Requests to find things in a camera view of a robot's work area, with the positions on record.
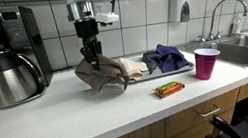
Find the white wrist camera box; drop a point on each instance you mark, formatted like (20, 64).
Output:
(107, 17)

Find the chrome faucet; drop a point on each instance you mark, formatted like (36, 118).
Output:
(213, 20)

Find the orange granola bar wrapper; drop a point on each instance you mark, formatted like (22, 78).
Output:
(169, 89)

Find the blue waffle towel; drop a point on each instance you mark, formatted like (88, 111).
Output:
(171, 57)

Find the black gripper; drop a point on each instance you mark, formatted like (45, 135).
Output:
(86, 28)

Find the black coffee maker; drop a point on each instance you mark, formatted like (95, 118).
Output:
(29, 37)

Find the white soap bottle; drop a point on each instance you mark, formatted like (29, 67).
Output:
(235, 24)

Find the steel coffee carafe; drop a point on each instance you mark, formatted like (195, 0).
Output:
(9, 83)

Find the cream waffle towel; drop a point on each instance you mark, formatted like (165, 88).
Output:
(135, 68)

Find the white soap dispenser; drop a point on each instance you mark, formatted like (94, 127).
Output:
(178, 4)

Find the brown waffle towel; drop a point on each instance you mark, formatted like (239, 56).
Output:
(108, 75)

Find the stainless steel sink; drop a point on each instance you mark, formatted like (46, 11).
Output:
(246, 52)

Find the grey tray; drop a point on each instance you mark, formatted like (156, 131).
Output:
(165, 73)

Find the pink plastic cup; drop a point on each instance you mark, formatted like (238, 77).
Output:
(205, 65)

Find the white wall outlet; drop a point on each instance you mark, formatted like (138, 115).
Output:
(99, 8)

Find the wooden lower cabinet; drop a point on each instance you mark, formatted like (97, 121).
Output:
(186, 121)

